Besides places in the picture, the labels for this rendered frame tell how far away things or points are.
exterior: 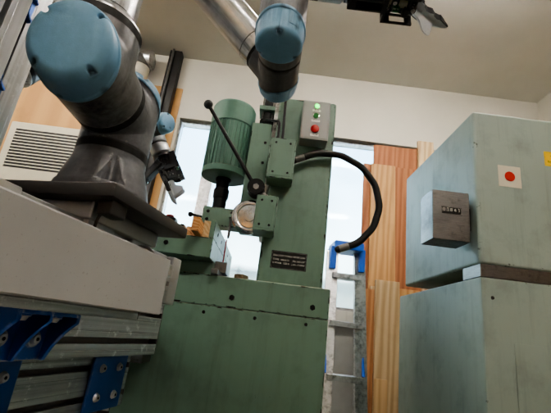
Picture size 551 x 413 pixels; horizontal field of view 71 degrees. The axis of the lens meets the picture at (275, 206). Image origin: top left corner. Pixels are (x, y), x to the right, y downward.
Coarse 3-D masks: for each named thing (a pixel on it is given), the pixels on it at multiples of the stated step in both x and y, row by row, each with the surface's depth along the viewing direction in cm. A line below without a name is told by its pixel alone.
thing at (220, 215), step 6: (204, 210) 141; (210, 210) 141; (216, 210) 141; (222, 210) 141; (228, 210) 141; (204, 216) 140; (210, 216) 140; (216, 216) 140; (222, 216) 140; (228, 216) 140; (222, 222) 140; (228, 222) 140; (222, 228) 142; (228, 228) 141; (234, 228) 140
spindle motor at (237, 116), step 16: (224, 112) 148; (240, 112) 149; (224, 128) 146; (240, 128) 148; (208, 144) 149; (224, 144) 144; (240, 144) 146; (208, 160) 144; (224, 160) 142; (208, 176) 148; (224, 176) 146; (240, 176) 145
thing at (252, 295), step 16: (192, 272) 116; (176, 288) 114; (192, 288) 114; (208, 288) 114; (224, 288) 114; (240, 288) 114; (256, 288) 115; (272, 288) 115; (288, 288) 115; (304, 288) 115; (320, 288) 115; (208, 304) 113; (224, 304) 113; (240, 304) 113; (256, 304) 113; (272, 304) 113; (288, 304) 113; (304, 304) 114; (320, 304) 114
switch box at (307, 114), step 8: (304, 104) 141; (312, 104) 140; (320, 104) 141; (328, 104) 141; (304, 112) 139; (312, 112) 139; (320, 112) 140; (328, 112) 140; (304, 120) 138; (320, 120) 138; (328, 120) 139; (304, 128) 137; (320, 128) 138; (328, 128) 138; (304, 136) 136; (312, 136) 136; (320, 136) 136; (304, 144) 141; (312, 144) 140; (320, 144) 139
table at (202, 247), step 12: (168, 240) 113; (180, 240) 113; (192, 240) 113; (204, 240) 113; (168, 252) 112; (180, 252) 112; (192, 252) 112; (204, 252) 112; (216, 252) 124; (228, 276) 166
